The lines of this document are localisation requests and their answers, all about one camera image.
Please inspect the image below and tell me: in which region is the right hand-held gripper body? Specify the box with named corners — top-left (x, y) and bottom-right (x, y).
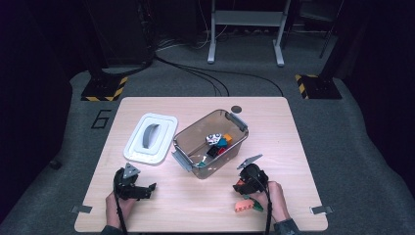
top-left (236, 154), bottom-right (269, 196)

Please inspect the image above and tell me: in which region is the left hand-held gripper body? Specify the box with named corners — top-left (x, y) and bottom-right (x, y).
top-left (113, 162), bottom-right (147, 201)

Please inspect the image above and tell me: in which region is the pink toy block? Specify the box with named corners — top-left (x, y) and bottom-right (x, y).
top-left (234, 199), bottom-right (255, 213)

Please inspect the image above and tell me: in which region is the black toy block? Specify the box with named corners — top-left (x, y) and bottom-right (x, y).
top-left (206, 145), bottom-right (221, 159)

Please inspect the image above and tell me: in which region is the white lid with grey handle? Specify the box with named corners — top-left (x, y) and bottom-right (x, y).
top-left (122, 112), bottom-right (179, 166)

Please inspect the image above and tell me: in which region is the clear brown storage box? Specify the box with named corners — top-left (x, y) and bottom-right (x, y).
top-left (171, 108), bottom-right (250, 180)

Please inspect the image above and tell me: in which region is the person's left hand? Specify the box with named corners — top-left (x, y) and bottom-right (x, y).
top-left (105, 192), bottom-right (138, 228)

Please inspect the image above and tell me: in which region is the person's right hand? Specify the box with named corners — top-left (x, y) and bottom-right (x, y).
top-left (249, 180), bottom-right (292, 224)

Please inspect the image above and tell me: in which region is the grey tape strip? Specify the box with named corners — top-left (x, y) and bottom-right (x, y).
top-left (309, 205), bottom-right (334, 215)
top-left (70, 205), bottom-right (93, 214)

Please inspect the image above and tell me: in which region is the black yellow striped stand base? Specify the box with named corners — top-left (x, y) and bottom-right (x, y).
top-left (295, 73), bottom-right (343, 100)
top-left (80, 75), bottom-right (129, 102)

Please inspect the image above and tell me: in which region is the black equipment cabinet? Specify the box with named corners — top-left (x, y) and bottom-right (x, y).
top-left (86, 0), bottom-right (155, 67)

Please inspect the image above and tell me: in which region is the white metal stand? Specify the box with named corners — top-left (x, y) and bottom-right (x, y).
top-left (207, 0), bottom-right (293, 68)

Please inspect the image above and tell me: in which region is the dark metal stand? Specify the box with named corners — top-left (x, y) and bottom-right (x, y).
top-left (298, 0), bottom-right (346, 59)

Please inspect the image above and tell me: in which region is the left hand-held gripper cable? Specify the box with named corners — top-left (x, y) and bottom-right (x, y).
top-left (112, 190), bottom-right (127, 235)

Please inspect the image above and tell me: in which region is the black floor cable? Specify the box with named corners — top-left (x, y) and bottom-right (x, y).
top-left (182, 65), bottom-right (284, 98)
top-left (154, 54), bottom-right (230, 98)

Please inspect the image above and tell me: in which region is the white floor cable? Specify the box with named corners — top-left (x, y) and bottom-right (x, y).
top-left (156, 30), bottom-right (210, 52)

